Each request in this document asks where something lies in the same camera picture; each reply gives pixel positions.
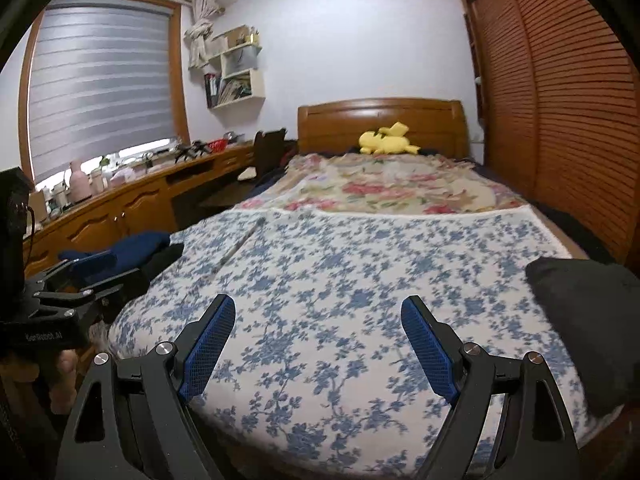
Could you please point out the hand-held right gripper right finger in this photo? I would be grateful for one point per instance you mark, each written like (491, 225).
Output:
(430, 350)

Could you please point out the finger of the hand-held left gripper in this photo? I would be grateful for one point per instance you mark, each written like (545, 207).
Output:
(85, 264)
(100, 296)

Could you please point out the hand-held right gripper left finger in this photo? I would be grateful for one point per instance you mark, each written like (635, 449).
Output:
(210, 350)

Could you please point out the navy blue suit jacket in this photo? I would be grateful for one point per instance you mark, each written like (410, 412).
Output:
(140, 247)

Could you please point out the person's left hand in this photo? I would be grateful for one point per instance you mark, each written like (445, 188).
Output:
(65, 380)

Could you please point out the black folded garment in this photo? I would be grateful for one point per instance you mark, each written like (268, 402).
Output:
(162, 260)

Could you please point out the wooden desk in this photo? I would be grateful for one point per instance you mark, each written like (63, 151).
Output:
(135, 210)

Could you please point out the pink vase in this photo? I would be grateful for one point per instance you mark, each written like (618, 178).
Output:
(78, 180)

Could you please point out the blue floral bed sheet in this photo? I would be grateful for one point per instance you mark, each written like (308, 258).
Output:
(325, 300)

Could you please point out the black tripod gadget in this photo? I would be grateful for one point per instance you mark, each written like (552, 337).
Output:
(190, 151)

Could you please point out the dark grey folded garment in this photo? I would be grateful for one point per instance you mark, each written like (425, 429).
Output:
(590, 330)

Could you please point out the beige rose-print blanket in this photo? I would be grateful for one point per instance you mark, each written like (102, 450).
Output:
(380, 185)

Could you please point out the red basket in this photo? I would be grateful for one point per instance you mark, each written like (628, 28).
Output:
(217, 146)

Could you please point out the grey window blind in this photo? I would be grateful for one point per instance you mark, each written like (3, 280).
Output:
(100, 85)

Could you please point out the dark desk chair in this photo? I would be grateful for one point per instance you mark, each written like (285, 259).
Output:
(270, 152)

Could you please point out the yellow plush toy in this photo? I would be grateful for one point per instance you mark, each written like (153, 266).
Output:
(387, 142)

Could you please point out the wooden bed headboard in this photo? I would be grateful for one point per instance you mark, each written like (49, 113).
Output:
(340, 125)

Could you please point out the tied beige curtain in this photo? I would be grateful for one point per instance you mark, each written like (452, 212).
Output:
(200, 30)

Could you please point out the wooden louvred wardrobe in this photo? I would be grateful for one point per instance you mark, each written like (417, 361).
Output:
(565, 85)

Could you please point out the wooden window frame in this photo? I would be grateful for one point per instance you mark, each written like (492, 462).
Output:
(180, 75)

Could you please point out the white wall shelf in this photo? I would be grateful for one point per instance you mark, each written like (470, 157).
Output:
(252, 95)

